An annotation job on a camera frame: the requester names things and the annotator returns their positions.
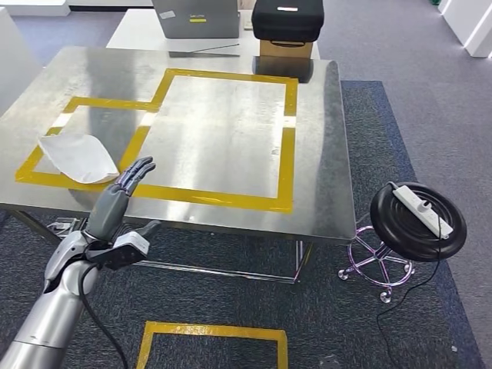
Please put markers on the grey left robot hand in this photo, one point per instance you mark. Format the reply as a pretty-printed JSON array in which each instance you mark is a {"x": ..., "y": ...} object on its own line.
[{"x": 106, "y": 214}]

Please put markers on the white plastic part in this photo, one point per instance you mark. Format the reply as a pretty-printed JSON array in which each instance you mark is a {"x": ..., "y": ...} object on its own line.
[{"x": 81, "y": 158}]

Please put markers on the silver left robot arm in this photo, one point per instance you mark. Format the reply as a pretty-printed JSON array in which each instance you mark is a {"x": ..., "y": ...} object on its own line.
[{"x": 57, "y": 305}]

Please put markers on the steel workbench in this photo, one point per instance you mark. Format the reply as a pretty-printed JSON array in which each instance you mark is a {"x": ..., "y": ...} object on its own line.
[{"x": 319, "y": 153}]

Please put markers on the yellow floor tape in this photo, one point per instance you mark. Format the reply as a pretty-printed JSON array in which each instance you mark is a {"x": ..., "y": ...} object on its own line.
[{"x": 215, "y": 330}]

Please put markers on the steel table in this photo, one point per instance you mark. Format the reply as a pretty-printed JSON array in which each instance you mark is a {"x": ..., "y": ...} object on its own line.
[{"x": 15, "y": 66}]

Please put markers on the white plinth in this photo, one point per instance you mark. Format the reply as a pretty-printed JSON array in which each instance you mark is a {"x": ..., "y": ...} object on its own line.
[
  {"x": 35, "y": 6},
  {"x": 468, "y": 25}
]

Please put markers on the grey laptop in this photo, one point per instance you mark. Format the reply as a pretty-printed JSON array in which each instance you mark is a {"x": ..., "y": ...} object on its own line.
[{"x": 200, "y": 18}]

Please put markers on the yellow bench marking tape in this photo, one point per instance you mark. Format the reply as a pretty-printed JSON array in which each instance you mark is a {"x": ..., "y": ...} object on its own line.
[{"x": 286, "y": 168}]

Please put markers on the black bag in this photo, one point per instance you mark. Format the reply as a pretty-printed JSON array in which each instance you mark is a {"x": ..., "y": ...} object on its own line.
[{"x": 288, "y": 21}]

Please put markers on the black stool chrome base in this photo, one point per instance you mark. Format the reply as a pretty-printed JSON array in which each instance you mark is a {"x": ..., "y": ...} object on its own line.
[{"x": 399, "y": 234}]

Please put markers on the white power strip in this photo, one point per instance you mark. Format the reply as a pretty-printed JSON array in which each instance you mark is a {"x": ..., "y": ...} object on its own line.
[{"x": 419, "y": 208}]

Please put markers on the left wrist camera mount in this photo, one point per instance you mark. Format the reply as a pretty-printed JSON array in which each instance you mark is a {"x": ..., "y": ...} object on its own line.
[{"x": 123, "y": 249}]

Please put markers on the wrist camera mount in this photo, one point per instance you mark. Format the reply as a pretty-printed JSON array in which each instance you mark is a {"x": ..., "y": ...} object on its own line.
[
  {"x": 330, "y": 362},
  {"x": 123, "y": 249}
]

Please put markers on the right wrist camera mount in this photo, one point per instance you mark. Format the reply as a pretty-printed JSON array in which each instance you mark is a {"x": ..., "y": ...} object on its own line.
[{"x": 330, "y": 362}]

